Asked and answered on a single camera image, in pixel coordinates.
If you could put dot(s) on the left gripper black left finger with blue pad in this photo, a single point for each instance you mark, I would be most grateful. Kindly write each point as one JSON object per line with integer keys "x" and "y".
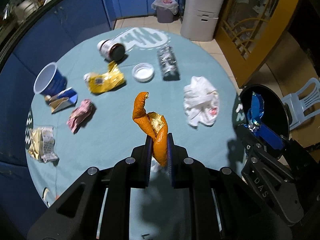
{"x": 97, "y": 204}

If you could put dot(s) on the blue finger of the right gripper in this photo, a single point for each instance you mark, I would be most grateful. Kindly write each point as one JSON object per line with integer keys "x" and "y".
{"x": 269, "y": 136}

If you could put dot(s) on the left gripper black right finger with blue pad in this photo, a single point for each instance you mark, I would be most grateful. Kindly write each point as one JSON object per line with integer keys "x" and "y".
{"x": 222, "y": 205}

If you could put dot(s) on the blue foil wrapper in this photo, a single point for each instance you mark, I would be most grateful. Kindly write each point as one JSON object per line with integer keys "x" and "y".
{"x": 255, "y": 112}

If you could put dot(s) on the orange gold snack wrapper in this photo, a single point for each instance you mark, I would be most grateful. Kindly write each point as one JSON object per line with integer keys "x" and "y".
{"x": 154, "y": 125}

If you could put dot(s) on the yellow snack bag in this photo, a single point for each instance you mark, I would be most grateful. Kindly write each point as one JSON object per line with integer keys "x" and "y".
{"x": 101, "y": 83}

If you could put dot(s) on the white plastic lid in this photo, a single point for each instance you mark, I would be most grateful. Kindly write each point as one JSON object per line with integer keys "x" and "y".
{"x": 143, "y": 72}

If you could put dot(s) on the brown bottle white cap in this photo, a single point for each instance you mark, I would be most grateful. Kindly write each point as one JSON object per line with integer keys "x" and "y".
{"x": 111, "y": 50}

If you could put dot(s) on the black round trash bin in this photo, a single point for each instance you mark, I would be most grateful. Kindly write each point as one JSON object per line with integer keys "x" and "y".
{"x": 274, "y": 116}

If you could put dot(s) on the blue kitchen cabinets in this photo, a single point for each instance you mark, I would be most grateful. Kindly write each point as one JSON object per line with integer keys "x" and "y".
{"x": 45, "y": 37}

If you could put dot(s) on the white plastic chair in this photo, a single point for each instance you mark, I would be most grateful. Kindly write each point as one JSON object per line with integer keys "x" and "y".
{"x": 298, "y": 106}

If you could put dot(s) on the crumpled white tissue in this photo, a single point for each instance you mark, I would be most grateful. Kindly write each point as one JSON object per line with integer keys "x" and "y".
{"x": 201, "y": 102}

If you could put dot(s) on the gold white snack packet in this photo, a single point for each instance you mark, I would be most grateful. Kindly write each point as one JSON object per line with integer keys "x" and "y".
{"x": 42, "y": 144}

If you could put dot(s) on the pink crumpled wrapper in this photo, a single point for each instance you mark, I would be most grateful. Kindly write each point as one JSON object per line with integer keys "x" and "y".
{"x": 80, "y": 115}

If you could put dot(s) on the blue gold crushed carton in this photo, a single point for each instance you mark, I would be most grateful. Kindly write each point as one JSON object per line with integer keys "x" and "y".
{"x": 62, "y": 100}

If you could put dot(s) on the white drawer cabinet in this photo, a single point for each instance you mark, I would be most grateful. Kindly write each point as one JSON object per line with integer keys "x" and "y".
{"x": 200, "y": 19}

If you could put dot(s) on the grey bin with bag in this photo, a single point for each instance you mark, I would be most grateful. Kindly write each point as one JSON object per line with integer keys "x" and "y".
{"x": 165, "y": 10}

